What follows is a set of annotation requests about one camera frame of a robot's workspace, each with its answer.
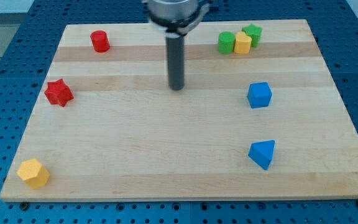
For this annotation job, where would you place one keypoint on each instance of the yellow hexagon block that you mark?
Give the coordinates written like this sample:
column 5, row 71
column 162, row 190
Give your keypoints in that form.
column 33, row 173

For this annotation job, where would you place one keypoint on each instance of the green star block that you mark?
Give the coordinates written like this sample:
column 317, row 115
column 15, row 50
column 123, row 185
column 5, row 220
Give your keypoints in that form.
column 254, row 32

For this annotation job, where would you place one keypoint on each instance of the light wooden board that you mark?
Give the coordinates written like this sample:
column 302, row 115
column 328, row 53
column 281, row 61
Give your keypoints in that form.
column 127, row 137

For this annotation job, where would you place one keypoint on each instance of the red star block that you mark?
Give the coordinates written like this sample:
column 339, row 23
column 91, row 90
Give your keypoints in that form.
column 58, row 93

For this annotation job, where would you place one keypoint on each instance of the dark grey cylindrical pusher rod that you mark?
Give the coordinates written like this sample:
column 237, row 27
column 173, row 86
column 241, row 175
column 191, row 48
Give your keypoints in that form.
column 175, row 62

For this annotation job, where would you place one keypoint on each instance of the green cylinder block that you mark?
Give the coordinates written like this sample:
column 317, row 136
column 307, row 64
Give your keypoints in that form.
column 226, row 42

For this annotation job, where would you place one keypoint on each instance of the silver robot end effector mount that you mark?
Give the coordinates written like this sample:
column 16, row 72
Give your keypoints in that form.
column 177, row 17

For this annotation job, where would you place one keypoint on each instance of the yellow heart block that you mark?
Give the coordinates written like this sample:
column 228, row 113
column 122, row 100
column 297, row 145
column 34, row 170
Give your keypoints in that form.
column 242, row 43

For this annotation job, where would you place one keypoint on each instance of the red cylinder block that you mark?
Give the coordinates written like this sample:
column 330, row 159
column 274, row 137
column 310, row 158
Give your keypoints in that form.
column 100, row 41

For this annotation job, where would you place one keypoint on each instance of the blue cube block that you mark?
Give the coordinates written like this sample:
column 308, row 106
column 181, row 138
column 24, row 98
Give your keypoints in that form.
column 259, row 95

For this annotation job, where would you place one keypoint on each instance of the blue triangular prism block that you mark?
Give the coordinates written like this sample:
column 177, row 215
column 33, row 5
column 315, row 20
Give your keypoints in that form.
column 262, row 153

